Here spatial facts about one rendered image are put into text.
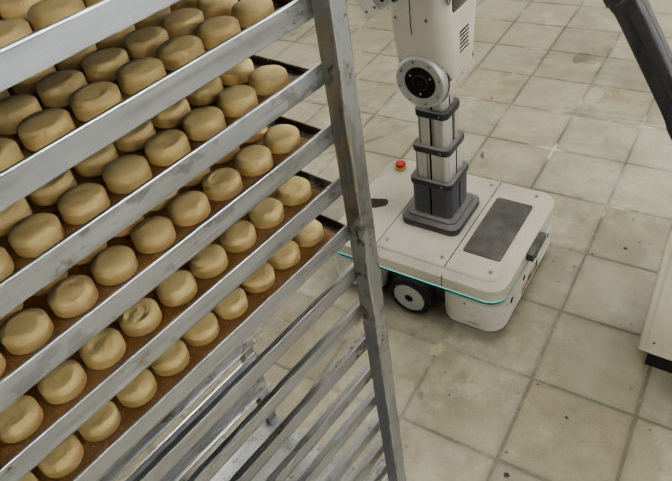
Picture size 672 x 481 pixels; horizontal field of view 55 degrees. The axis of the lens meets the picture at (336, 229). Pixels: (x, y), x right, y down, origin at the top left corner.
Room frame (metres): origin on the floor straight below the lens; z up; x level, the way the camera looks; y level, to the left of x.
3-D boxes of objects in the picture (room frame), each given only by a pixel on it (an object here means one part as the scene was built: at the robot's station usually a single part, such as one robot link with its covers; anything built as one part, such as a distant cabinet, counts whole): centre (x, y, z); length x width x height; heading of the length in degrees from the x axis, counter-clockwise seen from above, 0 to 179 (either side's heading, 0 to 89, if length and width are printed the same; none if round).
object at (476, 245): (1.68, -0.38, 0.24); 0.68 x 0.53 x 0.41; 51
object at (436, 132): (1.69, -0.37, 0.49); 0.11 x 0.11 x 0.40; 51
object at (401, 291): (1.50, -0.22, 0.08); 0.16 x 0.06 x 0.16; 51
